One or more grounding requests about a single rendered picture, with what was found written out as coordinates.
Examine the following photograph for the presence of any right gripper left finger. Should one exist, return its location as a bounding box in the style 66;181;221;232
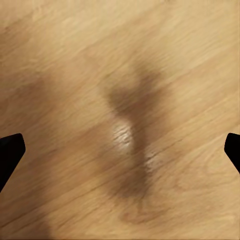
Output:
0;133;26;192

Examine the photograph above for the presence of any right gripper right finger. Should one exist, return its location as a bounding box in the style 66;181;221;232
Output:
224;133;240;173

